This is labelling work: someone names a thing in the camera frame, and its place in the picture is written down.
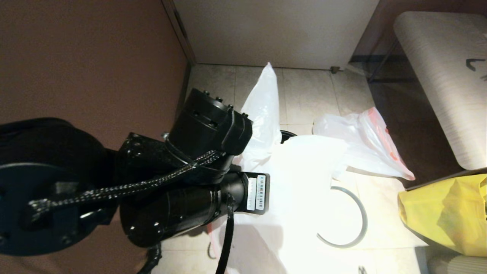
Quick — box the braided left wrist cable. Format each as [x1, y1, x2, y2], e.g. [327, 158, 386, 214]
[29, 150, 235, 274]

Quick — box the dark door frame post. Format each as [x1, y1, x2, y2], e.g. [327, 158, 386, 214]
[163, 0, 197, 65]

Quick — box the grey bin ring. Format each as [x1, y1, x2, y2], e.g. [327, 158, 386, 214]
[317, 186, 368, 249]

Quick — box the black metal table frame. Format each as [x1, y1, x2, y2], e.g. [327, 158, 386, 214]
[350, 38, 423, 85]

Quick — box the beige wood-grain table top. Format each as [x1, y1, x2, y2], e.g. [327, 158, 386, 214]
[393, 11, 487, 170]

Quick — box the white door panel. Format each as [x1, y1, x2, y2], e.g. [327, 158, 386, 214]
[173, 0, 381, 70]

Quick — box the yellow plastic bag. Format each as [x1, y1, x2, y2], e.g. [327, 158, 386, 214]
[398, 174, 487, 257]

